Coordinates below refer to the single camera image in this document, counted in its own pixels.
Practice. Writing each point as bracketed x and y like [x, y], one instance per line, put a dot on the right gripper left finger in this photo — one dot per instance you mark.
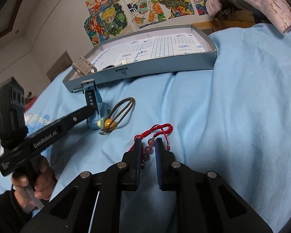
[132, 171]

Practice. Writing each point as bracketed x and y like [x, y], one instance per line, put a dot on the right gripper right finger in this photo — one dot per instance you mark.
[164, 159]

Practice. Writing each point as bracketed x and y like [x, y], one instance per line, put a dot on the blue kids watch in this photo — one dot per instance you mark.
[95, 101]

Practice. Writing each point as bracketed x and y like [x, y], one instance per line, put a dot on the grey claw hair clip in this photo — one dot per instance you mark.
[83, 67]

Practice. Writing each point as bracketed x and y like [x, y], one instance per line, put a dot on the white hair clip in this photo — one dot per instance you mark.
[124, 62]

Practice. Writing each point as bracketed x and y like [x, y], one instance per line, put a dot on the red checkered cloth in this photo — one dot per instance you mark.
[30, 103]

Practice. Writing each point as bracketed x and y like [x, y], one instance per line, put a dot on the light blue bed sheet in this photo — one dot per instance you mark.
[234, 119]

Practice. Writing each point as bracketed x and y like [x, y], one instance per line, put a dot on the brown door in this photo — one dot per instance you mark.
[62, 63]

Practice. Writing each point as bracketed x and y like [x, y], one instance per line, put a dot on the grey shallow tray box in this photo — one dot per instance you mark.
[165, 49]

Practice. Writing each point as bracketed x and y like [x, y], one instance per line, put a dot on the orange girl blue drawing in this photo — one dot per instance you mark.
[95, 30]

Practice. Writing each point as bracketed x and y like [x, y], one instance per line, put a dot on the blond boy green drawing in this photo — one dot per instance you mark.
[115, 20]

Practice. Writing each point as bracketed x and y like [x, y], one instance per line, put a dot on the orange fish white drawing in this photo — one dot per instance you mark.
[145, 12]

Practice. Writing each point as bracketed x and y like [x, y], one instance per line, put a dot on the anime girl drawing upper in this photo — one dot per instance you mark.
[94, 7]

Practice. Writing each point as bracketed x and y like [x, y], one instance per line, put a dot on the wooden bed frame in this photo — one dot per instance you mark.
[240, 18]

